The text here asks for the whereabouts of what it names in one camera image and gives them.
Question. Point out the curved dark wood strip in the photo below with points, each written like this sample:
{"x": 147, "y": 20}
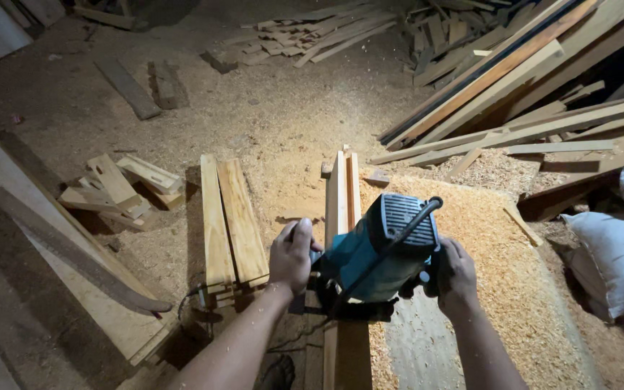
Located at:
{"x": 73, "y": 254}

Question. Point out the stack of flat wooden boards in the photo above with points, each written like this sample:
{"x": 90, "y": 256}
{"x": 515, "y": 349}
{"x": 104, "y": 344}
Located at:
{"x": 232, "y": 227}

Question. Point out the person's foot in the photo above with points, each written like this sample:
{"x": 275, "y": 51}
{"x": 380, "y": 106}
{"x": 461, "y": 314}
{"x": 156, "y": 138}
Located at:
{"x": 277, "y": 374}

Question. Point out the person's left hand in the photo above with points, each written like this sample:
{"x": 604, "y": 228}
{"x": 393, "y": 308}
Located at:
{"x": 289, "y": 259}

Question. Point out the pile of long wooden planks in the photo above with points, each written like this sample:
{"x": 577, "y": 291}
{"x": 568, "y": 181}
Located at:
{"x": 518, "y": 92}

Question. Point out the heap of scrap wood pieces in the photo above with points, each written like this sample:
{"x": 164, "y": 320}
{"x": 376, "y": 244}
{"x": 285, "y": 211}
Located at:
{"x": 312, "y": 38}

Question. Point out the upright wooden boards workpiece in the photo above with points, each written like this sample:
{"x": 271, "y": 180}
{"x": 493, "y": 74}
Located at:
{"x": 343, "y": 189}

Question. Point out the person's right fingers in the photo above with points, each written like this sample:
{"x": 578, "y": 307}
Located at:
{"x": 444, "y": 252}

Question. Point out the heap of short wood offcuts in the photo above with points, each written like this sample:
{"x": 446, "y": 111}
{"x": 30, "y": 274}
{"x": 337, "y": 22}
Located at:
{"x": 119, "y": 189}

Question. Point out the small wooden block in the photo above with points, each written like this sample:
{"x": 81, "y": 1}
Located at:
{"x": 377, "y": 177}

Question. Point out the dark flat wood plank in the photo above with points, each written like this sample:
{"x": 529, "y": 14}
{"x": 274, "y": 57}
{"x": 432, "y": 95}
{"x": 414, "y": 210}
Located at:
{"x": 127, "y": 86}
{"x": 164, "y": 84}

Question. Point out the person's right hand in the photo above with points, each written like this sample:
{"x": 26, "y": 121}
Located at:
{"x": 455, "y": 273}

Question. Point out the thin loose wooden stick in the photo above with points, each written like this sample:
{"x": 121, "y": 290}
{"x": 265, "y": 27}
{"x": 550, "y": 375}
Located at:
{"x": 523, "y": 225}

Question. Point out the long pale wooden plank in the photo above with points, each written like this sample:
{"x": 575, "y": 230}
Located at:
{"x": 57, "y": 244}

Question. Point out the sawdust covered workbench board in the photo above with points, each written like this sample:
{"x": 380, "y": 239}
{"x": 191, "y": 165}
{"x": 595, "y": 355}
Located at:
{"x": 480, "y": 292}

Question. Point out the teal electric router tool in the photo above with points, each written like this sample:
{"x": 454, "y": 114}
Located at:
{"x": 377, "y": 254}

